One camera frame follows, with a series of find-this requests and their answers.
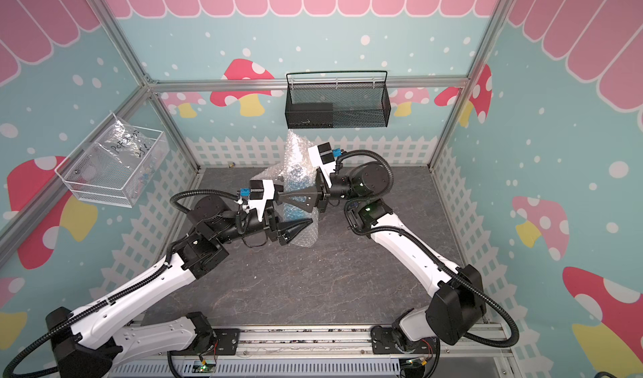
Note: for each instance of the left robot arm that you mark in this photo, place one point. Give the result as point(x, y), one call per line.
point(84, 340)

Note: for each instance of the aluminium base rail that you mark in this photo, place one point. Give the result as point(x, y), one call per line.
point(354, 350)

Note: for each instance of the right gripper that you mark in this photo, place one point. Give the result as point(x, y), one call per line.
point(311, 207)

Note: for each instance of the black box in basket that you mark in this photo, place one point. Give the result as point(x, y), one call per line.
point(309, 116)

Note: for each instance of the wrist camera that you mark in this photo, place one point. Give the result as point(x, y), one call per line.
point(257, 196)
point(324, 158)

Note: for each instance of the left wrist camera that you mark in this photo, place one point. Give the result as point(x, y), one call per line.
point(257, 196)

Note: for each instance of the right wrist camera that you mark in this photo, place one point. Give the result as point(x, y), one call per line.
point(324, 158)

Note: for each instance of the black wire mesh basket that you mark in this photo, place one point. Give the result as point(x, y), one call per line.
point(359, 97)

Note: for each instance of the clear plastic bag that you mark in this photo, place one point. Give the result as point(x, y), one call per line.
point(123, 154)

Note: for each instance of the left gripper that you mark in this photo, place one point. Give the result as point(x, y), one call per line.
point(283, 230)

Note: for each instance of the clear bubble wrap sheet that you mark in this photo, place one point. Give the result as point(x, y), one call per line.
point(295, 172)

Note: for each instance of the white wire mesh basket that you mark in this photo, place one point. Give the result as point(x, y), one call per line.
point(121, 197)

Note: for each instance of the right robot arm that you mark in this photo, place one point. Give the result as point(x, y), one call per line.
point(457, 297)

